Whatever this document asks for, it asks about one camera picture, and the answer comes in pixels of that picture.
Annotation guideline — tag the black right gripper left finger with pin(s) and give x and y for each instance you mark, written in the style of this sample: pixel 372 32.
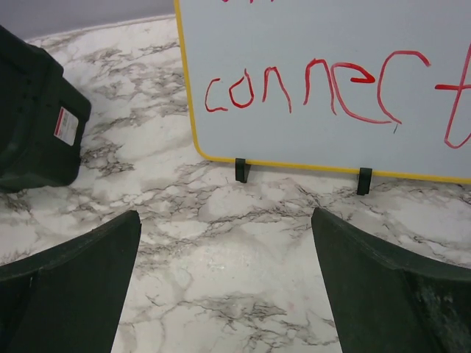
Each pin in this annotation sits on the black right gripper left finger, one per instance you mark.
pixel 69 298

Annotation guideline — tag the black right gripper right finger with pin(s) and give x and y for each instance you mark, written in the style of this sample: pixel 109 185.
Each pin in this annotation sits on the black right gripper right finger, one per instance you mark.
pixel 385 298

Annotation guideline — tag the yellow framed whiteboard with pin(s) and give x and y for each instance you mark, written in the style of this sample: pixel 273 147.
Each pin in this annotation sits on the yellow framed whiteboard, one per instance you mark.
pixel 331 85

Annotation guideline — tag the black plastic toolbox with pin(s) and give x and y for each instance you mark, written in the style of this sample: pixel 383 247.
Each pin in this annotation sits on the black plastic toolbox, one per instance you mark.
pixel 43 119

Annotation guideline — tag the black wire whiteboard stand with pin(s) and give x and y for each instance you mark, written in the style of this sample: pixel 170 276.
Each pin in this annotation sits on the black wire whiteboard stand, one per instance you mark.
pixel 364 176

